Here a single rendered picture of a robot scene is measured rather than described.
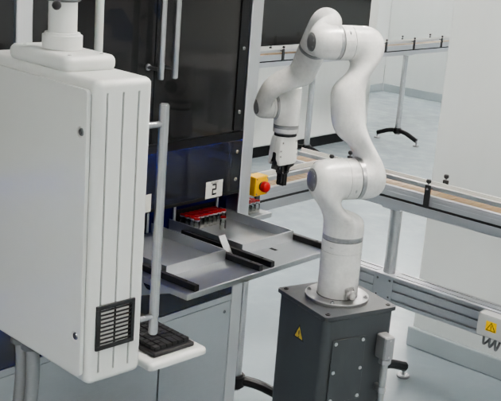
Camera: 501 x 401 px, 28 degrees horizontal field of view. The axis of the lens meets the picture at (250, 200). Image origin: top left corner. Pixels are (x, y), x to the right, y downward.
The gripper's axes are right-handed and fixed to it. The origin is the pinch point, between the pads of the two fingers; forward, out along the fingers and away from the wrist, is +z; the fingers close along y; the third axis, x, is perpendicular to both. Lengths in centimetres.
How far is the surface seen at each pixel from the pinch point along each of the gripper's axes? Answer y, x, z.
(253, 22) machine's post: -7, -24, -49
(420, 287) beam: -85, 9, 55
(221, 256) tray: 29.7, 1.9, 20.7
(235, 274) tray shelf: 34.8, 12.7, 22.3
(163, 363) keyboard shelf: 83, 32, 31
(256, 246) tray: 12.8, 1.9, 20.5
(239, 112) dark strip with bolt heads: -3.8, -23.8, -18.0
